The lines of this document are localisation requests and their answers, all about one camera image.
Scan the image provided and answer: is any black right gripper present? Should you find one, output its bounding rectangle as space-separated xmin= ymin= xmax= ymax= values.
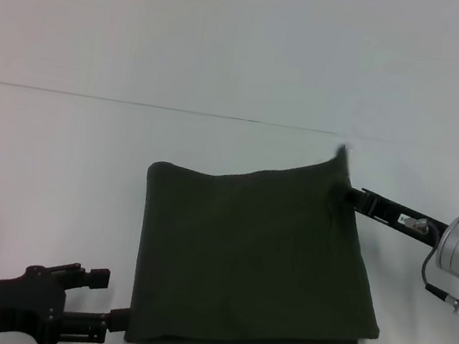
xmin=331 ymin=182 xmax=456 ymax=254

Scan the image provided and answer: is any dark green t-shirt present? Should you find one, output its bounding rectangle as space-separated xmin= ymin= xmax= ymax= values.
xmin=119 ymin=114 xmax=410 ymax=344

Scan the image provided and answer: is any silver right cable plug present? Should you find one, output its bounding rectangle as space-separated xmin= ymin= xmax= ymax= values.
xmin=404 ymin=213 xmax=433 ymax=235

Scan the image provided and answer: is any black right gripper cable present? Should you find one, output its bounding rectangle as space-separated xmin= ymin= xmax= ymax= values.
xmin=416 ymin=220 xmax=459 ymax=301

